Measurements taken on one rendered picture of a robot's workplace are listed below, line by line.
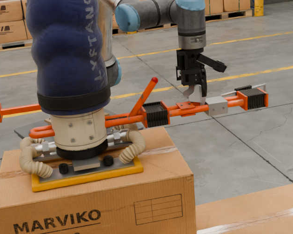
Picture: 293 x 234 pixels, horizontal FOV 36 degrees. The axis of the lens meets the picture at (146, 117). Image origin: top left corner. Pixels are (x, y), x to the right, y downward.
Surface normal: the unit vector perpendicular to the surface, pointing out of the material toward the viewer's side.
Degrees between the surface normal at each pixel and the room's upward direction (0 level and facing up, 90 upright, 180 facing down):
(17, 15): 90
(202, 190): 0
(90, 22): 108
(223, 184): 0
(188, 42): 90
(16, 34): 88
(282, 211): 0
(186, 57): 90
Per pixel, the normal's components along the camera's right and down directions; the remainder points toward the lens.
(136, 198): 0.19, 0.34
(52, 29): -0.10, 0.03
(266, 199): -0.08, -0.93
